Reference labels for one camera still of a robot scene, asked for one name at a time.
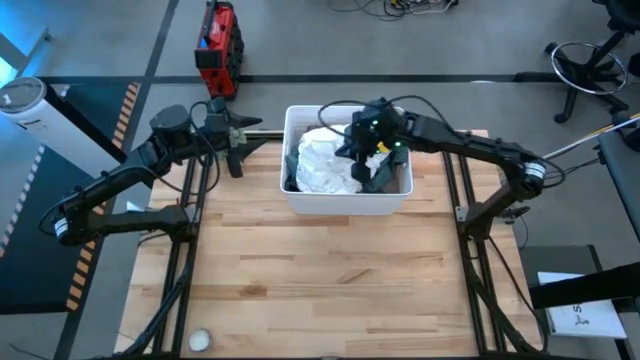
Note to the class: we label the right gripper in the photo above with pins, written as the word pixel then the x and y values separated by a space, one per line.
pixel 375 125

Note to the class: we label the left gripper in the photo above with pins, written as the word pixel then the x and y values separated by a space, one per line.
pixel 216 125

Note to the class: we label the white garment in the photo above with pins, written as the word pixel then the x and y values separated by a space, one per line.
pixel 320 165

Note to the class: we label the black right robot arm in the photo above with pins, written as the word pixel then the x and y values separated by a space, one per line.
pixel 465 145

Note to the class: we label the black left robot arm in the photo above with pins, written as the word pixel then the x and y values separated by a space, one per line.
pixel 110 175

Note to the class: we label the white perforated plastic basket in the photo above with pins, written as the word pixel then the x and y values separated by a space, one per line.
pixel 345 205

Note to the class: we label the red and black toolbox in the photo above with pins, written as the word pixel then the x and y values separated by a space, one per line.
pixel 217 50

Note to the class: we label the white tower air purifier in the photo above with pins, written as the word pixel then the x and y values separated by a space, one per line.
pixel 55 125

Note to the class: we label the small white round object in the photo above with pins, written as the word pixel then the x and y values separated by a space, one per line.
pixel 200 340

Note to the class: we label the metal rod with yellow end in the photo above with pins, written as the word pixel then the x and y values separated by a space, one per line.
pixel 590 137

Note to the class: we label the black hazard-striped floor mat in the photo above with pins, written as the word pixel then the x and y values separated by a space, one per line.
pixel 35 240

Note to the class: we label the black flat bar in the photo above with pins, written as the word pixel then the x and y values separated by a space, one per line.
pixel 585 287

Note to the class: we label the white paper sheet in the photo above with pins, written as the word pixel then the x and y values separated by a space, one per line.
pixel 580 310

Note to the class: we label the grey desk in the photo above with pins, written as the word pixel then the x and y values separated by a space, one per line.
pixel 625 180

